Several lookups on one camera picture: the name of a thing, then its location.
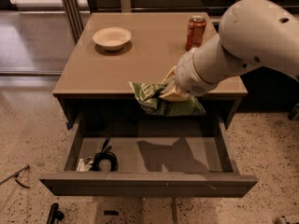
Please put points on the open grey top drawer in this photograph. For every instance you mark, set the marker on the open grey top drawer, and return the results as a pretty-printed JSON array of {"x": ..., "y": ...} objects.
[{"x": 141, "y": 161}]

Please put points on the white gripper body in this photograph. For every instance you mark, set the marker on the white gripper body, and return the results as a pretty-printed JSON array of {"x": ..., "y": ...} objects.
[{"x": 186, "y": 75}]

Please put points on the black object on floor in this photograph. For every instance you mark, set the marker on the black object on floor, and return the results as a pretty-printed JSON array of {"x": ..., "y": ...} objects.
[{"x": 55, "y": 214}]

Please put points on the crumpled silver wrapper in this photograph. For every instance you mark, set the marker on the crumpled silver wrapper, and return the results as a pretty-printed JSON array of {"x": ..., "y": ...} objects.
[{"x": 85, "y": 164}]

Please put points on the orange soda can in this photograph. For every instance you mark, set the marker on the orange soda can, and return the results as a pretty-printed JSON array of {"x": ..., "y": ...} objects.
[{"x": 195, "y": 32}]

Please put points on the grey drawer cabinet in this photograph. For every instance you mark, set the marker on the grey drawer cabinet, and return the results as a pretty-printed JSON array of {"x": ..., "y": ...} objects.
[{"x": 95, "y": 83}]

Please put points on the green jalapeno chip bag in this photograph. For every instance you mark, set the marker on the green jalapeno chip bag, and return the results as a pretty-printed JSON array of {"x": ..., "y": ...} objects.
[{"x": 151, "y": 101}]

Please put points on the white paper bowl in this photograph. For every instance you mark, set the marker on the white paper bowl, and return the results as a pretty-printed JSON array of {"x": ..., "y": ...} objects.
[{"x": 112, "y": 38}]

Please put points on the metal tool on floor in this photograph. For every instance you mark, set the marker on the metal tool on floor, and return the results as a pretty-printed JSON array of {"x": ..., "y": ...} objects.
[{"x": 15, "y": 176}]

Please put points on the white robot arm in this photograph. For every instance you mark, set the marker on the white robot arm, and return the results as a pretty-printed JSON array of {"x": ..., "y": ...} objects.
[{"x": 252, "y": 34}]

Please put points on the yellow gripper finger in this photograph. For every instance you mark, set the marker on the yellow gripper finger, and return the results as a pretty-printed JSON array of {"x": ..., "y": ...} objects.
[
  {"x": 170, "y": 76},
  {"x": 173, "y": 94}
]

